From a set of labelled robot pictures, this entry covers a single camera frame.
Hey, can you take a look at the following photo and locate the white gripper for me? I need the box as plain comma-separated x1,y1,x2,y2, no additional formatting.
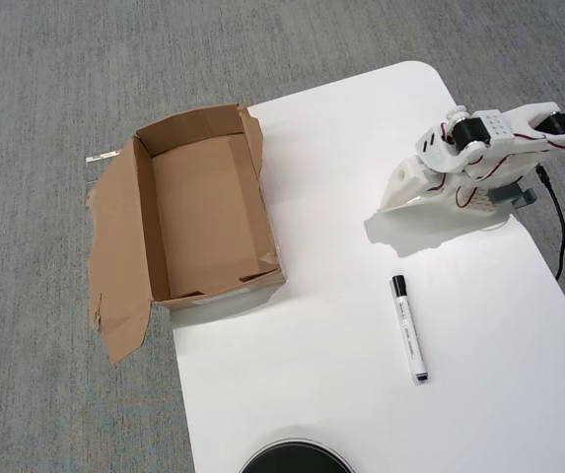
379,156,455,214

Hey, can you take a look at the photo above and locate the white marker pen black cap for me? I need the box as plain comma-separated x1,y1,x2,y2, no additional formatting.
389,274,431,386

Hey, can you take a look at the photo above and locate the open brown cardboard box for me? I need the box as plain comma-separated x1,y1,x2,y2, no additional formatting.
84,101,288,366

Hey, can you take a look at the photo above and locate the black round disc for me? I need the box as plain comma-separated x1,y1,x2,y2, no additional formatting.
239,426,357,473

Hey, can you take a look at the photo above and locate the black power cable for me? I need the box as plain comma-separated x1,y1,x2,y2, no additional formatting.
534,165,565,283

